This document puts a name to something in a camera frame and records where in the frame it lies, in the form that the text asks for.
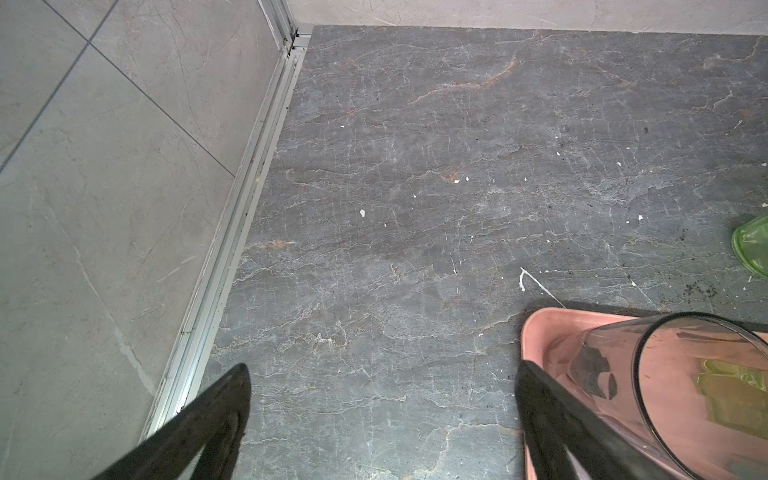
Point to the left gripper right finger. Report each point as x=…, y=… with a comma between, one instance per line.
x=558, y=428

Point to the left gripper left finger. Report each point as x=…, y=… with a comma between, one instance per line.
x=207, y=433

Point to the dark grey tall glass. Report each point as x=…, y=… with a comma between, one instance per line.
x=638, y=376

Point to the green short glass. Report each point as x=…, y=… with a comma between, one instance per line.
x=749, y=243

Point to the green tall glass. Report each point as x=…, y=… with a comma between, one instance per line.
x=735, y=396

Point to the pink plastic tray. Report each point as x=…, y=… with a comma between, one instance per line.
x=671, y=396

